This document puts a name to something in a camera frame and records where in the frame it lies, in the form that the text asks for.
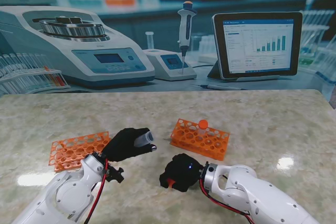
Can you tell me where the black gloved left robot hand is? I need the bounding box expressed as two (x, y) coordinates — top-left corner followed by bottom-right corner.
(101, 127), (158, 162)

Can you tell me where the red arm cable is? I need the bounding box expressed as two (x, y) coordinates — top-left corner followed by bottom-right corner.
(83, 157), (109, 224)
(198, 179), (254, 224)

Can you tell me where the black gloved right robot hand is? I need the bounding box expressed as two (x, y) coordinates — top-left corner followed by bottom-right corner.
(159, 153), (205, 193)

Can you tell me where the red left arm cable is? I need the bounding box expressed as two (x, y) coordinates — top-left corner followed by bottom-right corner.
(83, 157), (109, 224)

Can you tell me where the clear plastic test tube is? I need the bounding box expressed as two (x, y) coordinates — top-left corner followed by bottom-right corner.
(133, 131), (155, 147)
(197, 127), (208, 141)

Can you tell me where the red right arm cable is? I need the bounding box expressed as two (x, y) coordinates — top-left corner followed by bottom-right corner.
(198, 179), (254, 224)

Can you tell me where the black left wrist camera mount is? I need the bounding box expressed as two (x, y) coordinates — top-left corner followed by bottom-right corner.
(106, 165), (125, 183)

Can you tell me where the orange test tube rack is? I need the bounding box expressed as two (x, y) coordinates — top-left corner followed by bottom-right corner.
(48, 131), (112, 173)
(170, 118), (230, 161)

